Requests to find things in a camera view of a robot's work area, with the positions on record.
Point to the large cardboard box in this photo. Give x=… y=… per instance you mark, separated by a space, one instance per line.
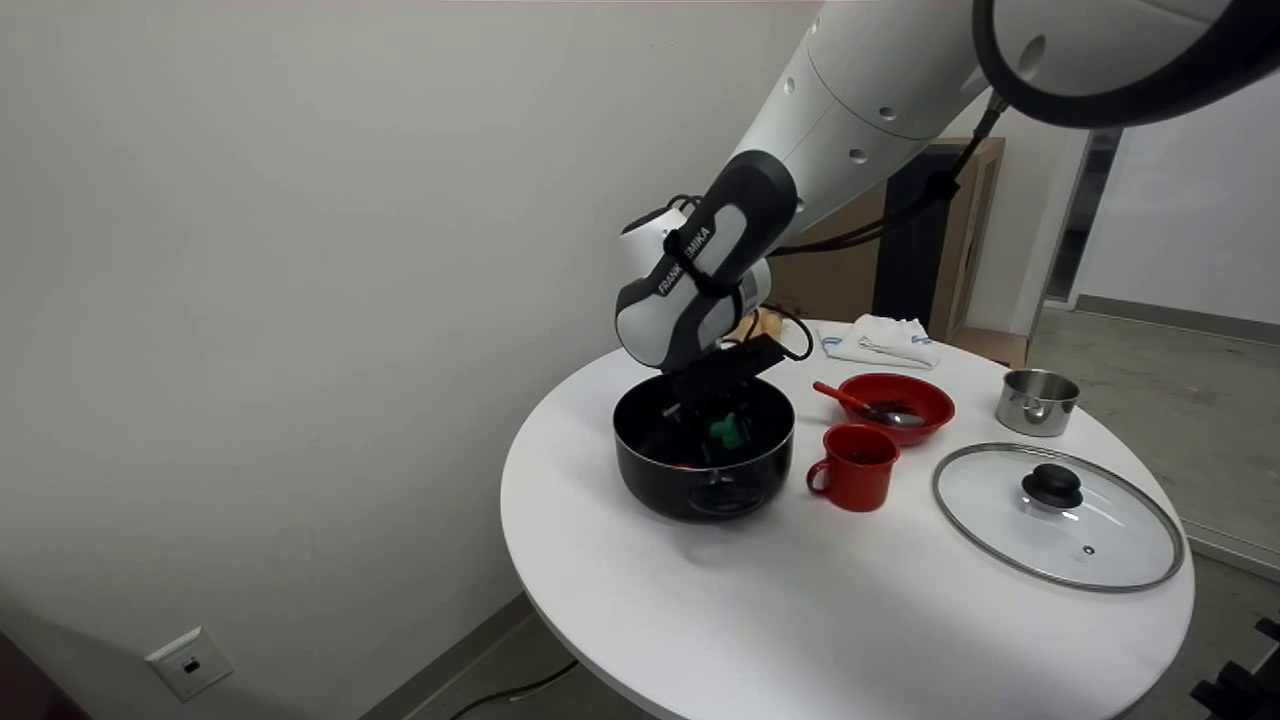
x=832 y=282

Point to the red mug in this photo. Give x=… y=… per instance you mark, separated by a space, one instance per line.
x=856 y=478

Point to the white cloth with blue print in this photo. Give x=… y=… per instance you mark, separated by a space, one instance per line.
x=885 y=341

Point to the small stainless steel pot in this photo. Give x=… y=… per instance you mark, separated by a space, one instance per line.
x=1032 y=407

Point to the red bowl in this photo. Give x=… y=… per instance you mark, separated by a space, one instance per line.
x=924 y=398

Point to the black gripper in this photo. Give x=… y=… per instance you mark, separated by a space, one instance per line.
x=727 y=375

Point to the red spoon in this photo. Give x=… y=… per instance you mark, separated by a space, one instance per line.
x=842 y=398

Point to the glass lid with black knob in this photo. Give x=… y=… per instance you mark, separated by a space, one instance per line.
x=1105 y=547

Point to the black stand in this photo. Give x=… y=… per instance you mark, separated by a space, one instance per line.
x=1240 y=687

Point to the aluminium door frame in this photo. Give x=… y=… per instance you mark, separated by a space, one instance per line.
x=1074 y=242

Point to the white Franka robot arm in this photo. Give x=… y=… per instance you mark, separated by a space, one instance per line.
x=865 y=93

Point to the tan bread roll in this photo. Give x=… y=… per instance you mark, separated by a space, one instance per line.
x=764 y=327

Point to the black cooking pot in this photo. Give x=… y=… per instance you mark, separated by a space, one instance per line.
x=700 y=480

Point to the white wall outlet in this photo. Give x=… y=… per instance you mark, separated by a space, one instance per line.
x=191 y=660

